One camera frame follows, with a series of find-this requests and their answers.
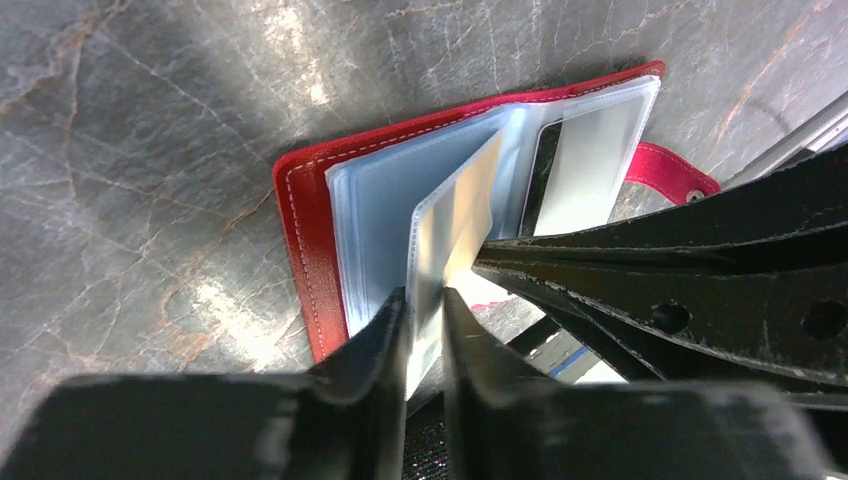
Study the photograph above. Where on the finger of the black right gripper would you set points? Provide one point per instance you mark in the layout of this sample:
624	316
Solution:
787	328
793	218

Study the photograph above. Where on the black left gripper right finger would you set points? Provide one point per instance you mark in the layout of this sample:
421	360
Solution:
507	420

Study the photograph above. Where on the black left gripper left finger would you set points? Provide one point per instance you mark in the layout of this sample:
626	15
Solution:
344	418

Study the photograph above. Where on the gold magnetic stripe card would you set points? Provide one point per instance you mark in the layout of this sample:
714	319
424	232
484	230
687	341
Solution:
453	224

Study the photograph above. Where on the red leather card holder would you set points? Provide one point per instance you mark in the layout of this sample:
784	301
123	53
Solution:
350	207

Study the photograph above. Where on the black VIP card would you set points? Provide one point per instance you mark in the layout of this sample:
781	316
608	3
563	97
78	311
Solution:
545	155

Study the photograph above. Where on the black microphone with silver grille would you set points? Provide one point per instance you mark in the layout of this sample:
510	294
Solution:
425	451

